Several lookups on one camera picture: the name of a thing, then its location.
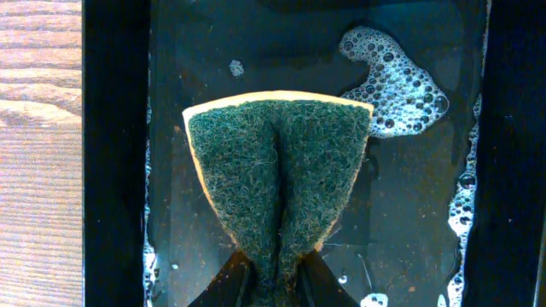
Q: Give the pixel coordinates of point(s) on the orange green sponge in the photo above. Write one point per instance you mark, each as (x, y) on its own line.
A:
(277, 168)

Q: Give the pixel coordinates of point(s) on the rectangular black tray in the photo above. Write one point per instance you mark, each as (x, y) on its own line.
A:
(454, 215)

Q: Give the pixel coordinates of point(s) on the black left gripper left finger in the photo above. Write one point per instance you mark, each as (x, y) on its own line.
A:
(231, 285)

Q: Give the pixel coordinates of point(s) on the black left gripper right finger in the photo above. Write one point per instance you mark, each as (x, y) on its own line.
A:
(318, 287)

